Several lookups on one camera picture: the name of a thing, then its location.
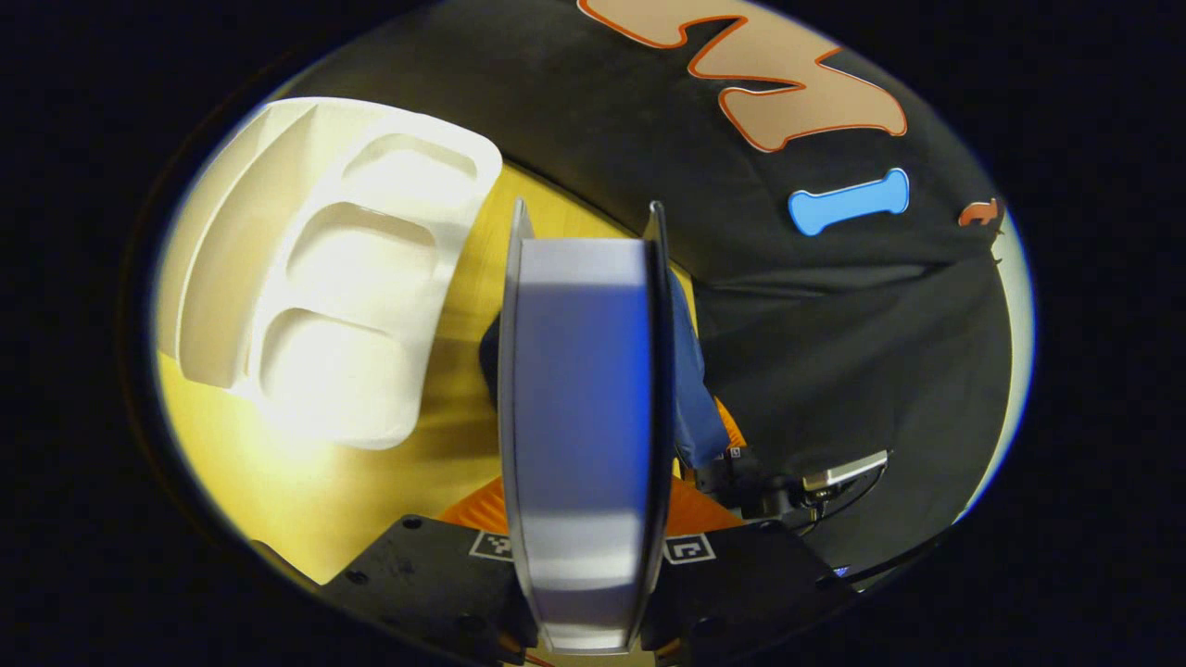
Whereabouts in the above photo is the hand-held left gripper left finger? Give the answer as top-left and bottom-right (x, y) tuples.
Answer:
(324, 477), (538, 666)

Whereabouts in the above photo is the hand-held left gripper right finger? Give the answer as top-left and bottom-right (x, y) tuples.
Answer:
(639, 477), (858, 666)

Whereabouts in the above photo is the blue schoolbag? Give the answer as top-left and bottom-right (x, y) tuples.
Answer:
(479, 269), (733, 469)

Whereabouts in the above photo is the dark grey book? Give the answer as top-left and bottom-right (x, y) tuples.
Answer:
(498, 199), (675, 654)

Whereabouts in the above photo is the white plastic bookshelf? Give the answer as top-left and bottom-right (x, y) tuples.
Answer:
(174, 97), (504, 452)

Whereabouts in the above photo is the black backdrop cloth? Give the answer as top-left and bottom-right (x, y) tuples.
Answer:
(269, 0), (1016, 580)

